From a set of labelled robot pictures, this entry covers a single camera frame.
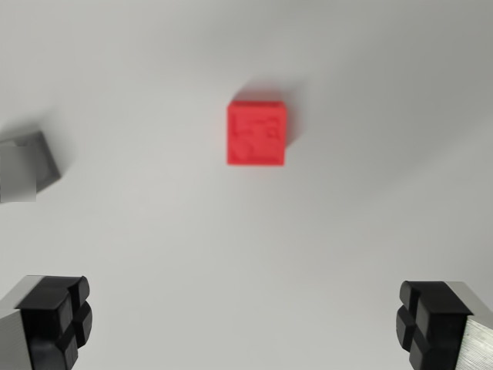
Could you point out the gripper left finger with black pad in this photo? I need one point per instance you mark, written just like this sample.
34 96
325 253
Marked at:
42 327

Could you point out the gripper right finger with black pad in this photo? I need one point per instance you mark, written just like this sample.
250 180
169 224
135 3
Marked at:
443 327

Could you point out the red embossed cube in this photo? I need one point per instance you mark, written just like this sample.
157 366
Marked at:
256 133

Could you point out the grey embossed cube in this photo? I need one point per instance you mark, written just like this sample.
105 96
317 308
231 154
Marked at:
23 169

